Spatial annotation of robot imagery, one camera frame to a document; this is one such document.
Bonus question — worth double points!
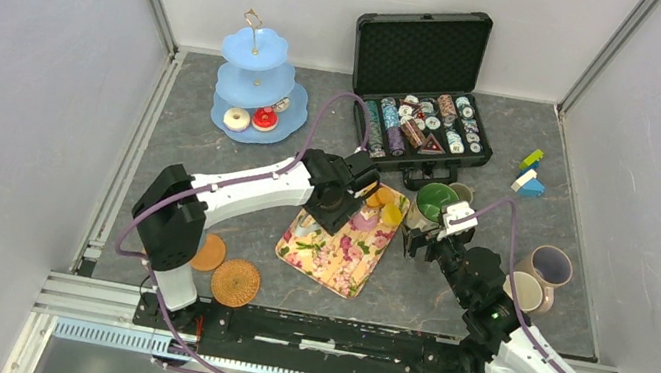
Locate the pink cupcake with topping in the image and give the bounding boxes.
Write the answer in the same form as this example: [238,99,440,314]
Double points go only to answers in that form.
[350,210,379,232]

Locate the silver serving tongs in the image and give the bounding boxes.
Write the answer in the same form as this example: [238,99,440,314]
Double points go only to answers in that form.
[293,213,323,238]

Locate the chocolate sprinkled donut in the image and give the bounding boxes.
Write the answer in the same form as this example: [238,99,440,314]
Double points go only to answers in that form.
[271,96,290,114]

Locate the red glazed donut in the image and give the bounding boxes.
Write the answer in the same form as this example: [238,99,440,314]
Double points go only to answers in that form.
[251,106,279,132]

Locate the white glazed donut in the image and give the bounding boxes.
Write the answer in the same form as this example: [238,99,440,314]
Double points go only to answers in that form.
[222,107,252,132]

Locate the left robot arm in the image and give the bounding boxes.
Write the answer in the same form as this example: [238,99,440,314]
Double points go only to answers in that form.
[131,148,380,331]

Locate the round orange biscuit lower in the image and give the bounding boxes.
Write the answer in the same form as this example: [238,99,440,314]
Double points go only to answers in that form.
[365,193,382,208]

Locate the round orange biscuit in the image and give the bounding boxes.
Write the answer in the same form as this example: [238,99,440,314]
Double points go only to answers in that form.
[375,185,395,206]
[365,193,382,208]

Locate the green-inside floral mug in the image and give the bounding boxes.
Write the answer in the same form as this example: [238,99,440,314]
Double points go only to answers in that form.
[403,183,460,231]

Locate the small beige cup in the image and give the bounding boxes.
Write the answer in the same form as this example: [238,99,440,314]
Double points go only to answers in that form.
[449,182,475,204]

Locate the floral rectangular tray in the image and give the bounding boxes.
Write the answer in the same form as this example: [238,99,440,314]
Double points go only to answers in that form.
[274,187,410,299]

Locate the yellow mug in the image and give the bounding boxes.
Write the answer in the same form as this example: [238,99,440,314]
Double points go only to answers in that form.
[502,271,544,313]

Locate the colourful toy block stack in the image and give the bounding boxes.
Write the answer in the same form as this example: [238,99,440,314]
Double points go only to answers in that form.
[511,149,545,198]

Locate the beige mug purple inside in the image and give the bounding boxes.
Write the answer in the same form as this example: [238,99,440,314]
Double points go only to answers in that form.
[514,245,574,315]

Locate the blue three-tier cake stand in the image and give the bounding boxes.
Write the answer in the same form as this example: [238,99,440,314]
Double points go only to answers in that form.
[210,9,309,145]

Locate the black poker chip case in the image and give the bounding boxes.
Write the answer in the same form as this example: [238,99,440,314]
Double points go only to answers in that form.
[352,12,494,190]

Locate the cork coaster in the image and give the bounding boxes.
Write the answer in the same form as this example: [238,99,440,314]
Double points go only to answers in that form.
[190,233,227,272]

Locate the woven rattan coaster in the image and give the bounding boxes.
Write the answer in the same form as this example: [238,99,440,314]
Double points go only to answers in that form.
[210,258,262,308]

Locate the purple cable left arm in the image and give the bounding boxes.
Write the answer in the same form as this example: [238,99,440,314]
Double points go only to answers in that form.
[94,58,379,373]

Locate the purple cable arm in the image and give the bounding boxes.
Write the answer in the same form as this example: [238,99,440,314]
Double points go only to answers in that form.
[94,58,379,373]
[426,189,661,373]

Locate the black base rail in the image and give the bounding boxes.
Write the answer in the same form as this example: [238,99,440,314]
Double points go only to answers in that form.
[130,284,503,373]

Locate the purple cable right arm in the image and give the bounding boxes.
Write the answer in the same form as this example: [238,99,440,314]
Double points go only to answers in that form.
[426,189,661,373]

